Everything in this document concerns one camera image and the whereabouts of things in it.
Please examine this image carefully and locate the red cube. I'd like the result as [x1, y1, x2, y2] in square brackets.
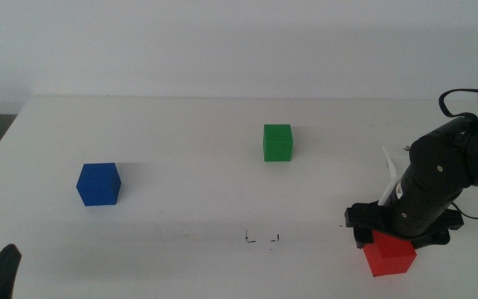
[363, 230, 417, 277]

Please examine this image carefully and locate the green cube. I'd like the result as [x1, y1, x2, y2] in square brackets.
[262, 124, 294, 163]

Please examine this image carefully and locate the blue cube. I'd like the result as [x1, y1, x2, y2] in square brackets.
[76, 162, 123, 208]

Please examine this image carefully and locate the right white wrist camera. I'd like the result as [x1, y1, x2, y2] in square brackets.
[378, 145, 402, 207]

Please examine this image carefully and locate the right black camera cable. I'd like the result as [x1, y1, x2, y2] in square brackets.
[437, 87, 478, 222]

